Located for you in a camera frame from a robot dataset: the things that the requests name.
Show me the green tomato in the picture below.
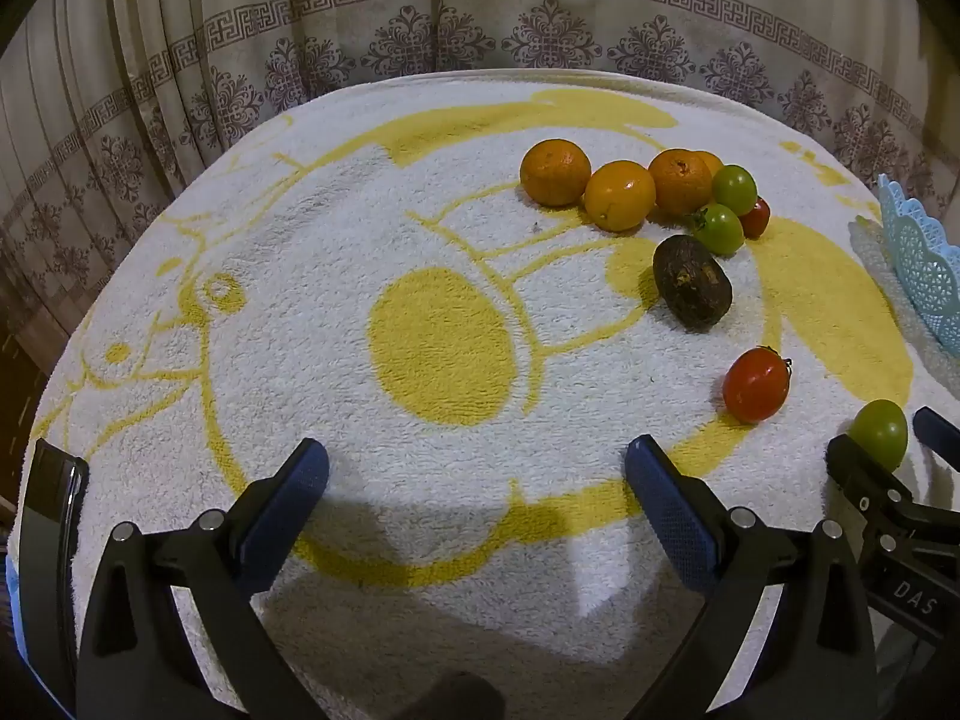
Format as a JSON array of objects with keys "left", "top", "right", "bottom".
[
  {"left": 711, "top": 164, "right": 759, "bottom": 217},
  {"left": 849, "top": 399, "right": 909, "bottom": 471},
  {"left": 688, "top": 202, "right": 746, "bottom": 255}
]

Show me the dark brown wrinkled fruit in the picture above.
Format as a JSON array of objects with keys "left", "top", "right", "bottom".
[{"left": 652, "top": 235, "right": 734, "bottom": 332}]

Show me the light blue lattice basket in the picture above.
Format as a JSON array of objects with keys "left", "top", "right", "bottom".
[{"left": 877, "top": 172, "right": 960, "bottom": 357}]

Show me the beige patterned curtain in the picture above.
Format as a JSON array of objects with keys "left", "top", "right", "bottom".
[{"left": 0, "top": 0, "right": 960, "bottom": 368}]

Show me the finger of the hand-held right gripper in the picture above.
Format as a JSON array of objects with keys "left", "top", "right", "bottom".
[
  {"left": 913, "top": 406, "right": 960, "bottom": 470},
  {"left": 826, "top": 433, "right": 914, "bottom": 541}
]

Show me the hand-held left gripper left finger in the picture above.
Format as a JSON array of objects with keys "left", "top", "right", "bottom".
[{"left": 75, "top": 436, "right": 331, "bottom": 720}]

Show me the white and yellow towel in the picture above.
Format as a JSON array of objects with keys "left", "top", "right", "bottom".
[{"left": 19, "top": 67, "right": 960, "bottom": 720}]

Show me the blue sheet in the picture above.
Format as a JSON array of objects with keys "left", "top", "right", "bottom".
[{"left": 4, "top": 555, "right": 31, "bottom": 661}]

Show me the black glossy board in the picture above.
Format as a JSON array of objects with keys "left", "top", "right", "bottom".
[{"left": 13, "top": 436, "right": 91, "bottom": 720}]

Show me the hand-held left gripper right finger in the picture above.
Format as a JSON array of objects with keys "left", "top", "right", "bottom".
[{"left": 626, "top": 433, "right": 878, "bottom": 720}]

